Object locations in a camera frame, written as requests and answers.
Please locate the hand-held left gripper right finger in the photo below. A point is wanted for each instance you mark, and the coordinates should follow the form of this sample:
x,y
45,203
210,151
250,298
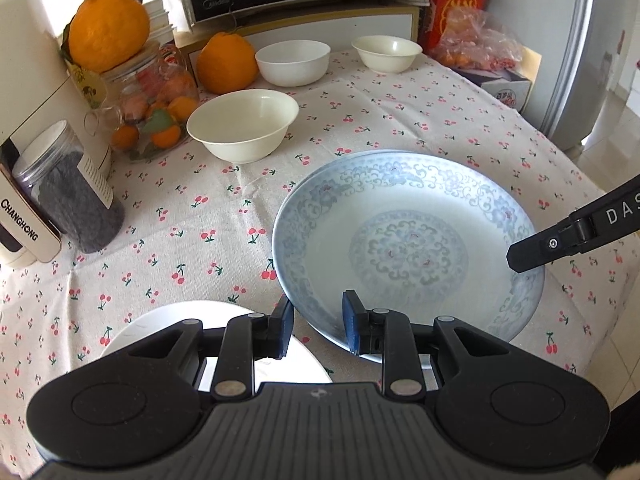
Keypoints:
x,y
351,325

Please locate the small cream bowl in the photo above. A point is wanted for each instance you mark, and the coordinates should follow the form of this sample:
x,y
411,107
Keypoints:
x,y
387,52

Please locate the white bowl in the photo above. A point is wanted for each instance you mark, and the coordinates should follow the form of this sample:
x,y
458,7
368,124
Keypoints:
x,y
292,62

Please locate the orange with stem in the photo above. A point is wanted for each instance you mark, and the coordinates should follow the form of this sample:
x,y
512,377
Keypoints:
x,y
227,65

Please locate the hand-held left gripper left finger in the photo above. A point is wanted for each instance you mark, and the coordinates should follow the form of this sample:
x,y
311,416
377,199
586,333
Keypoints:
x,y
284,327

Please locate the plastic jar with dark contents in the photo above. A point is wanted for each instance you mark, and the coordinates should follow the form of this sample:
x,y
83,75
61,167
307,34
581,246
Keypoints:
x,y
75,200

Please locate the white kitchen appliance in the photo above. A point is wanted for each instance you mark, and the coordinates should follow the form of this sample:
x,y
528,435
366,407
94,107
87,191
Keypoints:
x,y
30,70

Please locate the printed cardboard box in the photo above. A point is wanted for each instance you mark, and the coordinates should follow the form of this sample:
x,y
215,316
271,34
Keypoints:
x,y
510,87

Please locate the large cream bowl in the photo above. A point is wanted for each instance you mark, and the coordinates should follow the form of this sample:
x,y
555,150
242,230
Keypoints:
x,y
240,120

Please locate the stack of white cups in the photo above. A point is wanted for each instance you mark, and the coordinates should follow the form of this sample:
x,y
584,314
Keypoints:
x,y
159,20

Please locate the clear bag of oranges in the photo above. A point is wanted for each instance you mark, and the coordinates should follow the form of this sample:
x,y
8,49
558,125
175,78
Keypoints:
x,y
475,45

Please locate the silver refrigerator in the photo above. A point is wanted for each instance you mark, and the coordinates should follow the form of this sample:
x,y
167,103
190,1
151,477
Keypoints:
x,y
575,45

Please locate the blue patterned porcelain plate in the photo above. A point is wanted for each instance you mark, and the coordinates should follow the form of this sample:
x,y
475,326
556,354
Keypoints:
x,y
325,240

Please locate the cherry print tablecloth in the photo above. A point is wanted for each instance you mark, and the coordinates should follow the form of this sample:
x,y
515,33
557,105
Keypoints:
x,y
400,115

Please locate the glass jar of small oranges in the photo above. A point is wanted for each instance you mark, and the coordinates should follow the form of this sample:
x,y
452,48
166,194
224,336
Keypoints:
x,y
160,105

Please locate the large orange with leaves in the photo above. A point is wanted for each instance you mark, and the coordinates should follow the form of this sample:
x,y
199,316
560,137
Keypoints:
x,y
107,30

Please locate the plain white plate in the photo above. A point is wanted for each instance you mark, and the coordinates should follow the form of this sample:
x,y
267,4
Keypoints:
x,y
150,325

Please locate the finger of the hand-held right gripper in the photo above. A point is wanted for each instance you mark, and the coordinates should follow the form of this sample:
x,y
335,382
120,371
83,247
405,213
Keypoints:
x,y
540,250

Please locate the wooden white-fronted stand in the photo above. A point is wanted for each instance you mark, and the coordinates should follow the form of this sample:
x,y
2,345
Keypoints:
x,y
340,25

